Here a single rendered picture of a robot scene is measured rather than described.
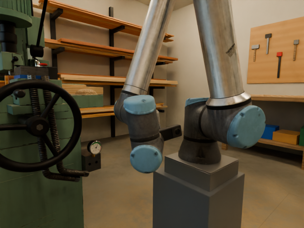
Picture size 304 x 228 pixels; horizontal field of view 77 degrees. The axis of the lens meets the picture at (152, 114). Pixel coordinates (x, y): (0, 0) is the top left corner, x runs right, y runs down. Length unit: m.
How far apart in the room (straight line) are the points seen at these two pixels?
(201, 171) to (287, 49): 2.98
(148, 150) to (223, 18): 0.45
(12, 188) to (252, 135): 0.88
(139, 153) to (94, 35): 3.34
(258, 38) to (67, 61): 3.09
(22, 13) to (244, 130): 0.94
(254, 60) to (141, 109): 3.24
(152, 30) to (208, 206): 0.65
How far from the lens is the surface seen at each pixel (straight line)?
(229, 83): 0.67
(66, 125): 0.92
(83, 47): 3.11
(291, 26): 3.64
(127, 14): 4.27
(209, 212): 0.81
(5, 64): 0.98
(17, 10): 1.00
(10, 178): 0.92
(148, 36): 0.70
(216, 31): 0.66
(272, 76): 3.57
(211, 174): 0.78
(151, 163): 0.55
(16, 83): 0.67
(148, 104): 0.52
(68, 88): 1.08
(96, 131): 3.73
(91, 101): 0.96
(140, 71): 0.66
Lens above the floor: 0.93
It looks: 7 degrees down
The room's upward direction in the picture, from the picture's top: 1 degrees clockwise
